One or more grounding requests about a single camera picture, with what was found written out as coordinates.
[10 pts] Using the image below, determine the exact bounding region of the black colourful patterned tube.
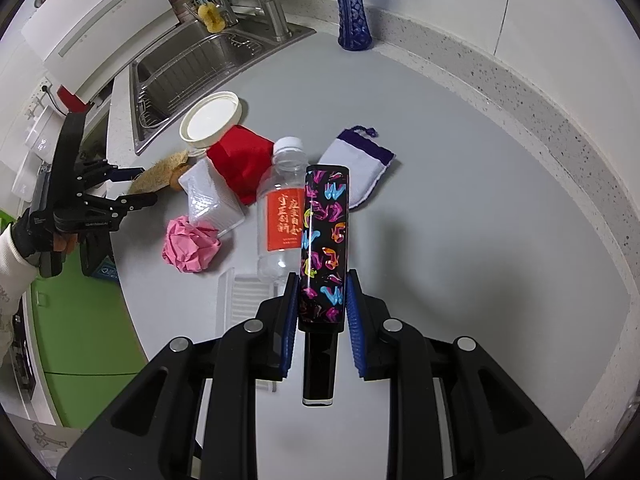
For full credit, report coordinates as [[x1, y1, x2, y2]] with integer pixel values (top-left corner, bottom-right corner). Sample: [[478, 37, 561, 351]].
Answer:
[[297, 165, 349, 406]]

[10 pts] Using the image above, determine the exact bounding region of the pink paper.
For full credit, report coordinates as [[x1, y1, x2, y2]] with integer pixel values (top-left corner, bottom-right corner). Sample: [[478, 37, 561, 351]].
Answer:
[[162, 216, 221, 273]]

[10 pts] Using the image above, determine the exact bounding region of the clear plastic food container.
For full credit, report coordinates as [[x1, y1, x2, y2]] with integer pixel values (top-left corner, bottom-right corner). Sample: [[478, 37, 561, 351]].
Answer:
[[178, 158, 245, 236]]

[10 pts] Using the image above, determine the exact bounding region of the white round plastic lid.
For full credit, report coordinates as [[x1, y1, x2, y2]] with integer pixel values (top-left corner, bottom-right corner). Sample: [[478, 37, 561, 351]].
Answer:
[[179, 91, 243, 148]]

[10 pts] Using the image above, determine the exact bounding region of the clear plastic water bottle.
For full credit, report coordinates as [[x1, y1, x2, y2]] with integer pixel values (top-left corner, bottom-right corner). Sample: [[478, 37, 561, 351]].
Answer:
[[257, 136, 308, 283]]

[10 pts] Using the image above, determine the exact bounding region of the red paper box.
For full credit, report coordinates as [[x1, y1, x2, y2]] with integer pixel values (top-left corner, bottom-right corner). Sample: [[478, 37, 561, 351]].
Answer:
[[206, 125, 273, 206]]

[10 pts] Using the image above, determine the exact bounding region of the white sock with purple cuff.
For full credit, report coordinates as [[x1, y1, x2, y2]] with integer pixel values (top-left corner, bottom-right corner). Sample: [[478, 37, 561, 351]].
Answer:
[[319, 126, 396, 209]]

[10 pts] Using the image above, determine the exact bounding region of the red kitchen appliance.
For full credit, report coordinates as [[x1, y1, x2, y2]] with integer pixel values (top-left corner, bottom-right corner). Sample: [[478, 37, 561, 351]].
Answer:
[[56, 86, 92, 113]]

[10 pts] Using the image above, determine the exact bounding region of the stainless steel kitchen sink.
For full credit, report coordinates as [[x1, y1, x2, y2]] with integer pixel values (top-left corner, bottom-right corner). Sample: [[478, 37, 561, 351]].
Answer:
[[130, 16, 315, 155]]

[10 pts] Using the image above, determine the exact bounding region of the person's left hand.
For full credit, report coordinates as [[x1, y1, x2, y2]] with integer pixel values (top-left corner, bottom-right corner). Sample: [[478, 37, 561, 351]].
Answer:
[[53, 233, 78, 255]]

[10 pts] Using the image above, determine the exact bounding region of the beige loofah scrub pad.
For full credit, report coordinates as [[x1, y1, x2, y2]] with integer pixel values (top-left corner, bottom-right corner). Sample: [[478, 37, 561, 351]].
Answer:
[[128, 151, 190, 194]]

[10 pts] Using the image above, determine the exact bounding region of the clear flat plastic lid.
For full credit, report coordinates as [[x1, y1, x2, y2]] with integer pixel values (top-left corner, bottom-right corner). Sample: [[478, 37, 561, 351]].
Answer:
[[215, 269, 278, 337]]

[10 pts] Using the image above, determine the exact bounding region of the black and blue sorting bin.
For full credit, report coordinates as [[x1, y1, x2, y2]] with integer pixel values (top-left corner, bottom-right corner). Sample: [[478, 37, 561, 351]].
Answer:
[[80, 232, 119, 283]]

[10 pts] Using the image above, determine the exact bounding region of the yellow loofah sponge on faucet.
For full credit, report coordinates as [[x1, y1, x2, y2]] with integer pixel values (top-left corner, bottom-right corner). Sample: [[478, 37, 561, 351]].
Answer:
[[198, 2, 227, 34]]

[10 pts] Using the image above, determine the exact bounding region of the small gooseneck chrome faucet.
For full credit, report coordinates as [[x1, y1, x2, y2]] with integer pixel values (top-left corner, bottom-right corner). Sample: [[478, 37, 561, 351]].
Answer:
[[259, 0, 292, 44]]

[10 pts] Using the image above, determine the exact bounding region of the blue patterned glass vase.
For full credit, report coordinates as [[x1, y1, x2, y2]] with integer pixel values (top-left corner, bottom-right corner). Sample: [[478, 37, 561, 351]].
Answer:
[[336, 0, 372, 52]]

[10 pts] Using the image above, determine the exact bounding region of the wire sink drain basket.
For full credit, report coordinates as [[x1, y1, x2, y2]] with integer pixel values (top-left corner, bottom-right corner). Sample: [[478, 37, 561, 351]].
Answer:
[[137, 35, 235, 129]]

